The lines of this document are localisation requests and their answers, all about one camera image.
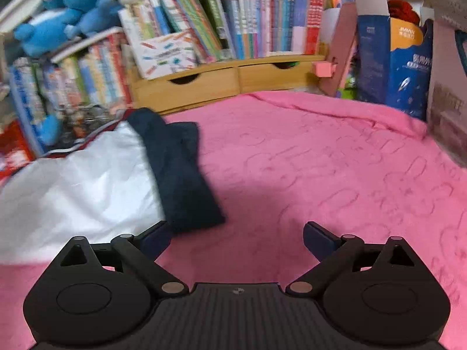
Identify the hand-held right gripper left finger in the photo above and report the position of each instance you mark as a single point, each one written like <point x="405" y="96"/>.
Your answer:
<point x="155" y="238"/>

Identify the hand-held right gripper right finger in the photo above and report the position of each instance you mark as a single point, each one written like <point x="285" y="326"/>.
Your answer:
<point x="317" y="238"/>

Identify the navy white striped jacket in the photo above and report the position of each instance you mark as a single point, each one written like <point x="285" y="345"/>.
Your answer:
<point x="91" y="189"/>

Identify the pink bunny print blanket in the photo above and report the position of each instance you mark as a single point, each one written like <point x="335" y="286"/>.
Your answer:
<point x="310" y="160"/>

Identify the wooden drawer organizer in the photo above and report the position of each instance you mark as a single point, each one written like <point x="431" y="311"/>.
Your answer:
<point x="204" y="84"/>

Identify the large red plastic crate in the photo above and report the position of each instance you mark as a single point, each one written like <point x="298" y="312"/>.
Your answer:
<point x="14" y="153"/>

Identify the row of colourful paperback books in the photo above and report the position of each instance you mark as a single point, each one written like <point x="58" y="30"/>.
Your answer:
<point x="91" y="73"/>

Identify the white box with colourful print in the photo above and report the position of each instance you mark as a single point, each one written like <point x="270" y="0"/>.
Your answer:
<point x="164" y="56"/>

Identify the pink cardboard board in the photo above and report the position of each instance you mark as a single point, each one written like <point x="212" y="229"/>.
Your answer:
<point x="343" y="54"/>

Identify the blue cardboard box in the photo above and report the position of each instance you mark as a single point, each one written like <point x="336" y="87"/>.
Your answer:
<point x="379" y="62"/>

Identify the brown cardboard box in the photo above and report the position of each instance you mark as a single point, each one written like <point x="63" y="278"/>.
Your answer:
<point x="448" y="98"/>

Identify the white shelf board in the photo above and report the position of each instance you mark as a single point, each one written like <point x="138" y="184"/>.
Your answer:
<point x="87" y="42"/>

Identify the row of pink blue books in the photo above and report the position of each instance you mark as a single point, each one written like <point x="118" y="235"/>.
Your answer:
<point x="277" y="14"/>

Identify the large blue plush toy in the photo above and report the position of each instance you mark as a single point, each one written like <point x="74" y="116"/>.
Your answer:
<point x="47" y="31"/>

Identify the red knitted item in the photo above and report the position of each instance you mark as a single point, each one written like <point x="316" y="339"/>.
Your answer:
<point x="403" y="12"/>

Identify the white window frame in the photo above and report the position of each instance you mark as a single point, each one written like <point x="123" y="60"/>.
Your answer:
<point x="18" y="14"/>

